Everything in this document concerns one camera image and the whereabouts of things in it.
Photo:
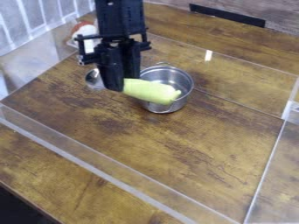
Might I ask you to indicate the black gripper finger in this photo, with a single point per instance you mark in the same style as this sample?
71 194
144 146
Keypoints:
110 65
131 59

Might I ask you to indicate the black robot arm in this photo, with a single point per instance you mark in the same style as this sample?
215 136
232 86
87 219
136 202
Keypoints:
120 14

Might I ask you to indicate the small steel pot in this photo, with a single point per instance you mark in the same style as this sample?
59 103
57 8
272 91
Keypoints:
170 75

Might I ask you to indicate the black bar at back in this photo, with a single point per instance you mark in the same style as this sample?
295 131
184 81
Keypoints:
247 20

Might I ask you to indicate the green handled metal spoon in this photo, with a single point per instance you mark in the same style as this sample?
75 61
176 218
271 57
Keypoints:
142 89

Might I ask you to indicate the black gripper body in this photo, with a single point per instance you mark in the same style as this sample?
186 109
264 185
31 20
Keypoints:
112 37

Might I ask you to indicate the red white toy mushroom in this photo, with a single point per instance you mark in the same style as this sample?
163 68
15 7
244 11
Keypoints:
84 28

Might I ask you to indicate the clear acrylic enclosure wall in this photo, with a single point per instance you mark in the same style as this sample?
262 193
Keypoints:
180 206

